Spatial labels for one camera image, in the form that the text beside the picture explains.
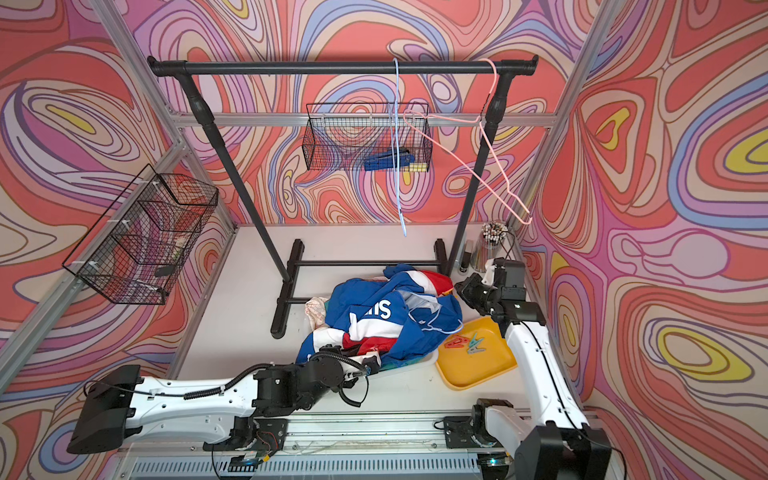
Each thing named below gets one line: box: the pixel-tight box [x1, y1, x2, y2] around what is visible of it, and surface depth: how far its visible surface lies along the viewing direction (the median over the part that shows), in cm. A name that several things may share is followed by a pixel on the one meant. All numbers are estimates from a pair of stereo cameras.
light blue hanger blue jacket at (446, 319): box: [408, 294, 464, 335], surface depth 81 cm
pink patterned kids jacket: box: [304, 296, 328, 330], surface depth 85 cm
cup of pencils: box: [471, 221, 509, 273], surface depth 97 cm
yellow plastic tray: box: [436, 316, 518, 390], surface depth 88 cm
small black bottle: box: [459, 239, 474, 273], surface depth 106 cm
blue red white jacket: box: [297, 264, 464, 364], surface depth 76 cm
